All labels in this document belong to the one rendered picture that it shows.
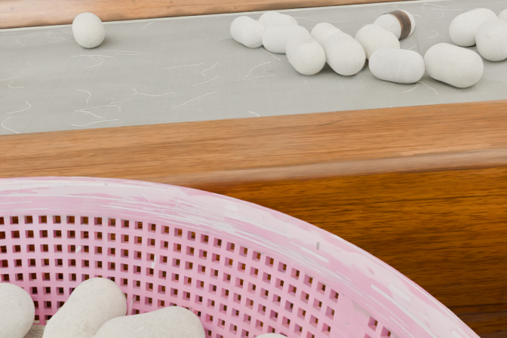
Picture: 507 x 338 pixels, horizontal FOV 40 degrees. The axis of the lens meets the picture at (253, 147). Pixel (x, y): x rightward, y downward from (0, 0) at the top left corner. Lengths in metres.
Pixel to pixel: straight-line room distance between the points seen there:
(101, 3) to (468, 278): 0.42
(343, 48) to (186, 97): 0.09
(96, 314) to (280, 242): 0.06
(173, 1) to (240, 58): 0.15
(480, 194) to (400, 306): 0.09
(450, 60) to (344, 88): 0.06
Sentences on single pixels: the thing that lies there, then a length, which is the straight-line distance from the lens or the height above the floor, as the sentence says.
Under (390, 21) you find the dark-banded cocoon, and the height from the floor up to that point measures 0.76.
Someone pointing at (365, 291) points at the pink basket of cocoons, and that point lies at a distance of 0.17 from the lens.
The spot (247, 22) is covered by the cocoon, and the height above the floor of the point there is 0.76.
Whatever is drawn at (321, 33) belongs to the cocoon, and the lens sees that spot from 0.44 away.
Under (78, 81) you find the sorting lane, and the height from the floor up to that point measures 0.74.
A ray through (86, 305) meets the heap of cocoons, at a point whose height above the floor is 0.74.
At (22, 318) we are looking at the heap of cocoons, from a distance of 0.22.
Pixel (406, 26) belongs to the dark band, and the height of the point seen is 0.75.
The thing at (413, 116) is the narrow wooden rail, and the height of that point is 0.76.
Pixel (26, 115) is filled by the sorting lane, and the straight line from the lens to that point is 0.39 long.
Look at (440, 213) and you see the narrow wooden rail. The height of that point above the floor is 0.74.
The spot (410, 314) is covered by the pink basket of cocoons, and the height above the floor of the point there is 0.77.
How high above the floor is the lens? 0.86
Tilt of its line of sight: 23 degrees down
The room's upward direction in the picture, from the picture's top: 4 degrees counter-clockwise
